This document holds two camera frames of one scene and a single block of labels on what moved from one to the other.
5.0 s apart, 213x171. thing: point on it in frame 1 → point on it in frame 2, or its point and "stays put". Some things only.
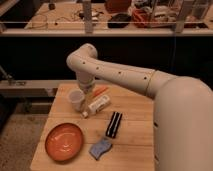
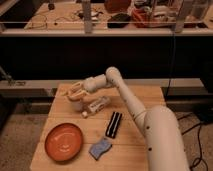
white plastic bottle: x=97 y=105 stays put
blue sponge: x=96 y=150 stays put
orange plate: x=64 y=142 stays put
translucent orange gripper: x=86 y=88 → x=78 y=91
